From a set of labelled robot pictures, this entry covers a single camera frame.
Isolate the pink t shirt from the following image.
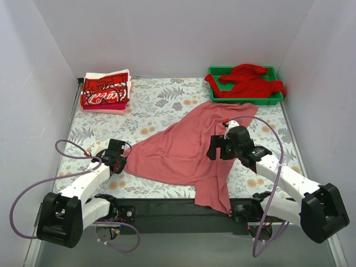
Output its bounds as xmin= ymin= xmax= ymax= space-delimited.
xmin=124 ymin=101 xmax=258 ymax=214

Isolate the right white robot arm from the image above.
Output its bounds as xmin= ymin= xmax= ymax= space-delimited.
xmin=206 ymin=121 xmax=350 ymax=244

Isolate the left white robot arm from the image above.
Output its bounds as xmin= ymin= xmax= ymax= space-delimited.
xmin=36 ymin=139 xmax=130 ymax=248

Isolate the folded magenta shirt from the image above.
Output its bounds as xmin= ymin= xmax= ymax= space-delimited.
xmin=83 ymin=102 xmax=126 ymax=110

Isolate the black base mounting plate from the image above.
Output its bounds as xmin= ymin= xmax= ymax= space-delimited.
xmin=108 ymin=197 xmax=261 ymax=238

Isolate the folded red printed shirt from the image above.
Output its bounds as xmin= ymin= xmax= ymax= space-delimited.
xmin=80 ymin=90 xmax=130 ymax=107

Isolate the red t shirt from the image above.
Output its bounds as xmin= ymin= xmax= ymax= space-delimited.
xmin=205 ymin=64 xmax=286 ymax=98

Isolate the green plastic bin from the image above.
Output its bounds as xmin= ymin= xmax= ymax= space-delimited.
xmin=209 ymin=66 xmax=284 ymax=106

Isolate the folded white shirt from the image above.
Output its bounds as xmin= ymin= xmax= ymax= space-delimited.
xmin=82 ymin=69 xmax=132 ymax=93

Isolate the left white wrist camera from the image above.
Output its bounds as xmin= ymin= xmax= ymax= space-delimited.
xmin=88 ymin=143 xmax=104 ymax=156

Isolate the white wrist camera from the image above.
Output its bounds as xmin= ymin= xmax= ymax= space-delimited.
xmin=222 ymin=120 xmax=240 ymax=139
xmin=88 ymin=143 xmax=104 ymax=156

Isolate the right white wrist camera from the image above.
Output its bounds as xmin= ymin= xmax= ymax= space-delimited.
xmin=222 ymin=120 xmax=240 ymax=139

